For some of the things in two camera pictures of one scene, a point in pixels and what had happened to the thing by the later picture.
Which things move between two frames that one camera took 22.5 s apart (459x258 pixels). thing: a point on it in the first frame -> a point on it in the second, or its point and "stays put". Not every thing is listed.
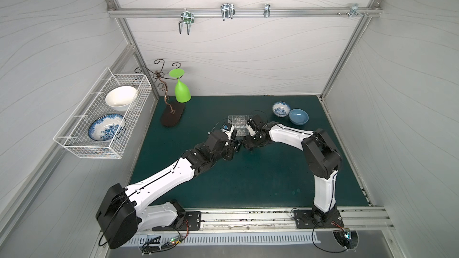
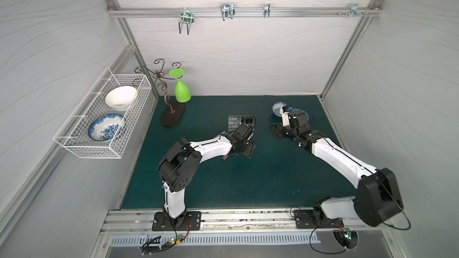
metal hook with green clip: (186, 18) stays put
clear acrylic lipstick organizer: (239, 122) stays put
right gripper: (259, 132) -> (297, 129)
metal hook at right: (355, 9) stays put
